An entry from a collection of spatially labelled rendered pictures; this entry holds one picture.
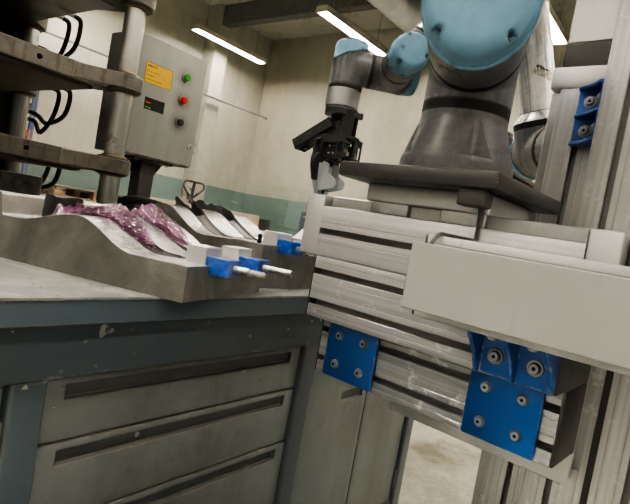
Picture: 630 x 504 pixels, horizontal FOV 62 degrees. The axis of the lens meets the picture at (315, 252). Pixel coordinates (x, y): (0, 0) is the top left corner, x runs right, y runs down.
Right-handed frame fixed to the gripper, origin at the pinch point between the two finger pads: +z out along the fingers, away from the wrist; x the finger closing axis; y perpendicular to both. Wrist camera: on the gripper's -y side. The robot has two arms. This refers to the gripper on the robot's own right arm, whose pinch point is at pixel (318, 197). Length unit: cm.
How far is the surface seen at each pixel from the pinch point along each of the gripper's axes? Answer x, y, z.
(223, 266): -38.9, 13.8, 15.1
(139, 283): -48, 6, 20
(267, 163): 643, -623, -91
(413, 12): 469, -263, -268
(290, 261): -8.4, 2.1, 15.0
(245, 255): -27.4, 6.9, 13.9
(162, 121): 16, -85, -20
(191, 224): -16.6, -22.0, 11.2
